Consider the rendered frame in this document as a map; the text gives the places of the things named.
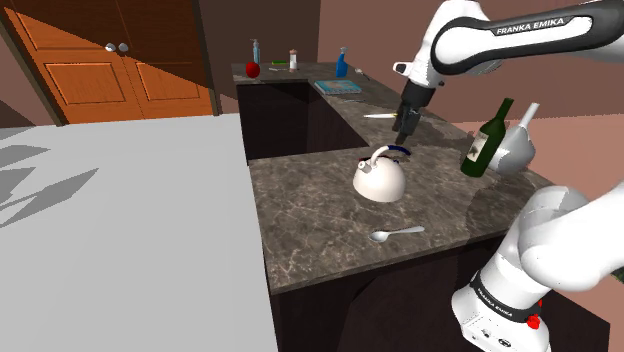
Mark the blue spray bottle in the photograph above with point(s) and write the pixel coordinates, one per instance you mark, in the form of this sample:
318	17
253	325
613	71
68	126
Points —
342	68

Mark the silver butter knife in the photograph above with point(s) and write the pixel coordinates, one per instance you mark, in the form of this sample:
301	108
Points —
278	69

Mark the blue soap dispenser bottle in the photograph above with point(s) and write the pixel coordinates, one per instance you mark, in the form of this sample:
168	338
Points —
256	52

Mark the small silver spoon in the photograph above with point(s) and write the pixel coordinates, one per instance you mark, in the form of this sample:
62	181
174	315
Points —
362	73

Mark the blue book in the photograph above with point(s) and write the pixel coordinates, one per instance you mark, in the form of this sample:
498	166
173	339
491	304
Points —
337	86

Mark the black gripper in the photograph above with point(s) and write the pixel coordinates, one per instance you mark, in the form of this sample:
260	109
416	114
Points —
417	97

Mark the white long-necked vase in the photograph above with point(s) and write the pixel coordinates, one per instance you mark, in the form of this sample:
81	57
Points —
514	151

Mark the red apple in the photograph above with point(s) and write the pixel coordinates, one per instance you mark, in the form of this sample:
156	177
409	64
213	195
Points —
252	70

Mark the orange wooden double door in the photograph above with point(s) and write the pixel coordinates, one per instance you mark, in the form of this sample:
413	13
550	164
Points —
92	78

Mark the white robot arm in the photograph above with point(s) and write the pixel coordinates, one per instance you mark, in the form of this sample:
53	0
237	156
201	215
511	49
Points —
546	244

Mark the green wine bottle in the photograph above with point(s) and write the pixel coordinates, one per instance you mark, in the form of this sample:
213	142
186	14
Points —
482	148

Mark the white salt shaker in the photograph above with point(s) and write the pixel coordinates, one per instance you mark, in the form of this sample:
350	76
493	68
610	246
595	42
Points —
293	62

